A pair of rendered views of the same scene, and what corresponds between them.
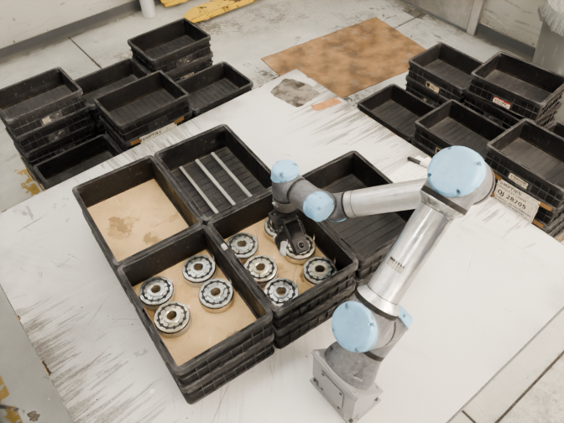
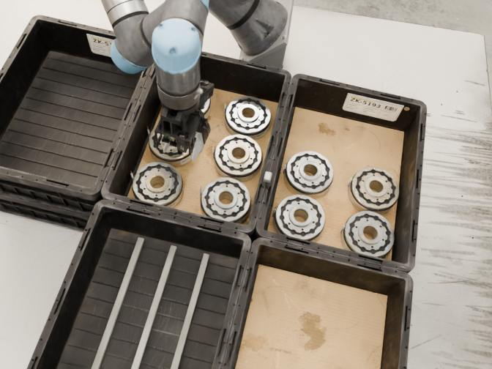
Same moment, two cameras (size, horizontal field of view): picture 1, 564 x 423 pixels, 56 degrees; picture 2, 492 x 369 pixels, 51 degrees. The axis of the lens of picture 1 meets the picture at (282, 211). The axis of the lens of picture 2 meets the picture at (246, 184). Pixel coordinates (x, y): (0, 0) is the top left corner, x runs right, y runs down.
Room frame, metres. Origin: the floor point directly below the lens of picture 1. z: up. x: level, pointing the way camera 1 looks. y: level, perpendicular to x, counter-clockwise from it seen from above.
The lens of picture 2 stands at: (1.39, 0.45, 1.81)
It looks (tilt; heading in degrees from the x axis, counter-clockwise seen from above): 62 degrees down; 218
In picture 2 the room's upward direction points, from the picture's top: 8 degrees clockwise
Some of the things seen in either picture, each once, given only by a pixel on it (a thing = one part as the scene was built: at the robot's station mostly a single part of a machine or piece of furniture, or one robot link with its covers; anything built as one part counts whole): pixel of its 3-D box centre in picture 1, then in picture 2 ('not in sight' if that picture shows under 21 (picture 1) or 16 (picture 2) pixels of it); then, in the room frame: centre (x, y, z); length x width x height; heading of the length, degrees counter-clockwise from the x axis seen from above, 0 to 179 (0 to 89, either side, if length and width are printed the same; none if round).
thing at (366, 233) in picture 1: (356, 212); (69, 113); (1.16, -0.25, 0.87); 0.40 x 0.30 x 0.11; 32
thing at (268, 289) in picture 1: (280, 292); (248, 114); (0.86, 0.01, 0.86); 0.10 x 0.10 x 0.01
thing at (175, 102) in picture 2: (284, 201); (181, 88); (1.03, -0.01, 1.07); 0.08 x 0.08 x 0.05
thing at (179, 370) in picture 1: (192, 292); (346, 165); (0.84, 0.26, 0.92); 0.40 x 0.30 x 0.02; 32
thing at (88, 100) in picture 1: (118, 105); not in sight; (2.56, 0.93, 0.31); 0.40 x 0.30 x 0.34; 127
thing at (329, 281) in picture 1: (280, 244); (203, 132); (1.00, 0.01, 0.92); 0.40 x 0.30 x 0.02; 32
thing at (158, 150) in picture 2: (299, 246); (172, 139); (1.03, -0.05, 0.86); 0.10 x 0.10 x 0.01
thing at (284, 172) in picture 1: (285, 181); (177, 56); (1.03, -0.01, 1.15); 0.09 x 0.08 x 0.11; 40
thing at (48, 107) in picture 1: (49, 126); not in sight; (2.32, 1.25, 0.37); 0.40 x 0.30 x 0.45; 127
